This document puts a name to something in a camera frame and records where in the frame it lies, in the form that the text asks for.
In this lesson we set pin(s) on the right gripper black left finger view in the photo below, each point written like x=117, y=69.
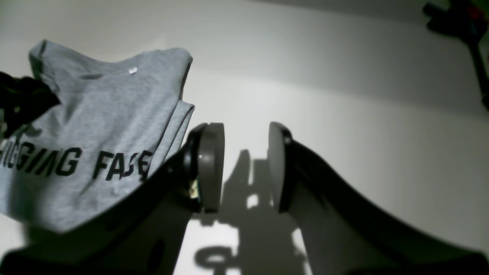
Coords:
x=141, y=235

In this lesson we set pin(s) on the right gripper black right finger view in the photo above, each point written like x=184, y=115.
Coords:
x=343, y=232

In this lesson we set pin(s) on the grey T-shirt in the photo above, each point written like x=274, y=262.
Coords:
x=116, y=124

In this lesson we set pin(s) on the long black bar clamp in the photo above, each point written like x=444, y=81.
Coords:
x=468, y=22

